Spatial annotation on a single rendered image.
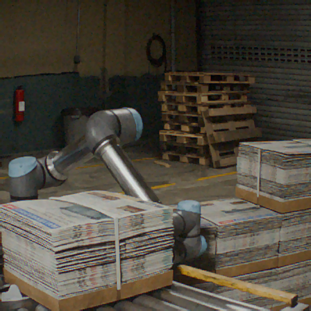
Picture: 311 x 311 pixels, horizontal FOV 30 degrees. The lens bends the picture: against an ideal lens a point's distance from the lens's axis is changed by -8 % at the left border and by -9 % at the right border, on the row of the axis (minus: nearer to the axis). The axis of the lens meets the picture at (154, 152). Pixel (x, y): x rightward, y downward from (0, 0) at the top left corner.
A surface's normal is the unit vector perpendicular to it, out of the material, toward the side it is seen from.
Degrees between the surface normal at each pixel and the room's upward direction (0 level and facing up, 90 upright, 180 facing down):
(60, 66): 90
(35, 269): 90
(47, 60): 90
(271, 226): 90
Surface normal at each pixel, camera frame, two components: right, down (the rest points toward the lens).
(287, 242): 0.37, 0.13
